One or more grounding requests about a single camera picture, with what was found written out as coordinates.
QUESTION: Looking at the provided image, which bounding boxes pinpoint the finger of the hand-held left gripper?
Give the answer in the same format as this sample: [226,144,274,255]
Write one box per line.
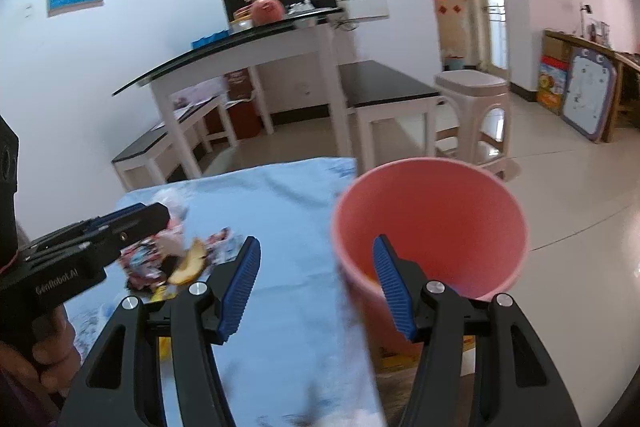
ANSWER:
[81,203,152,231]
[31,203,169,257]

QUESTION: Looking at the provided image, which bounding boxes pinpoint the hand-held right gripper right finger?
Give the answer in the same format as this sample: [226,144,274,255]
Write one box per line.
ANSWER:
[372,234,583,427]

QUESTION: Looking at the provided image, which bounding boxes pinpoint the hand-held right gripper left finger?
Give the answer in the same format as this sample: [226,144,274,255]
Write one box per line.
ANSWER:
[57,236,262,427]

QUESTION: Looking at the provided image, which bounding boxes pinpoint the colourful snack wrapper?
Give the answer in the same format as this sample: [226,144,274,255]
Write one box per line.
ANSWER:
[202,227,237,268]
[119,234,173,292]

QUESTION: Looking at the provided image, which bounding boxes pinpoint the banana peel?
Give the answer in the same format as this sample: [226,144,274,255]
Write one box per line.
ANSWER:
[167,238,208,286]

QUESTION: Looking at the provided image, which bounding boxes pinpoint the pink plastic bucket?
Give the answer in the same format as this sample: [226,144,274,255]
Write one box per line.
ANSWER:
[330,157,529,358]

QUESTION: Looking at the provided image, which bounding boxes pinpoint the person's left hand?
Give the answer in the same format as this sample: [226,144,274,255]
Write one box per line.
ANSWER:
[27,307,83,388]

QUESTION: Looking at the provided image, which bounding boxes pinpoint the black-topped white bench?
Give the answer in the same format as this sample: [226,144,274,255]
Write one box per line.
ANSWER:
[337,59,443,178]
[111,94,238,192]

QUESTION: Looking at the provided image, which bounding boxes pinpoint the light blue tablecloth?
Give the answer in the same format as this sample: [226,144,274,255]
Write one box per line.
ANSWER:
[65,157,388,427]

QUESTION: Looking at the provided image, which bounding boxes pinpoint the white paper sheets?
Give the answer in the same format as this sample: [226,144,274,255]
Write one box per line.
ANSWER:
[170,99,216,118]

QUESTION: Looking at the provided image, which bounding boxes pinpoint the white table with glass top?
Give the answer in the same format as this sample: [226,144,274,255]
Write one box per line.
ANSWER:
[111,7,362,182]

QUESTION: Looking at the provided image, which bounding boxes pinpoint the beige plastic stool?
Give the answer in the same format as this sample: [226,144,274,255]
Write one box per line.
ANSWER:
[432,69,512,182]

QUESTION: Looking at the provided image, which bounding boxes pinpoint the orange snack canister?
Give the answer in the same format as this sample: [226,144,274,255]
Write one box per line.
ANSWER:
[232,7,254,32]

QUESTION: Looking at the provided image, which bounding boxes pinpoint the red pomegranate ornament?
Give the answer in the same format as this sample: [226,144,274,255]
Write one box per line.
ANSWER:
[249,0,286,26]

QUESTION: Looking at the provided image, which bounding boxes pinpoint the colourful cardboard box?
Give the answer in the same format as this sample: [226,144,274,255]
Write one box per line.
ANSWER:
[536,57,571,115]

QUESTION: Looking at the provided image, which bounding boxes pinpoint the wooden counter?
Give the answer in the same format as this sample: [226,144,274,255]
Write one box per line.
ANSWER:
[542,29,640,144]

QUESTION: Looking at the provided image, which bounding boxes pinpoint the children's drawing board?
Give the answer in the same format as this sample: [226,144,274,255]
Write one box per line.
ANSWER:
[559,47,621,142]

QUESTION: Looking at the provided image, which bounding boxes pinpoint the glass balcony door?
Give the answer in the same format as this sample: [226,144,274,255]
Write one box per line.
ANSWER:
[475,0,508,72]

